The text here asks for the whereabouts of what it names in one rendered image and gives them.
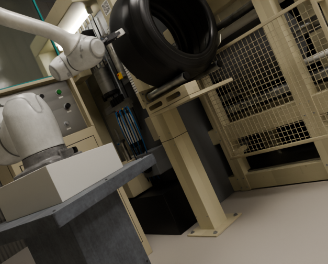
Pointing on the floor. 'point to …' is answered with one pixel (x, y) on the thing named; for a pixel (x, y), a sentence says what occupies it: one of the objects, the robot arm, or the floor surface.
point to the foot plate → (216, 228)
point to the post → (183, 159)
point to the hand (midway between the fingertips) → (118, 33)
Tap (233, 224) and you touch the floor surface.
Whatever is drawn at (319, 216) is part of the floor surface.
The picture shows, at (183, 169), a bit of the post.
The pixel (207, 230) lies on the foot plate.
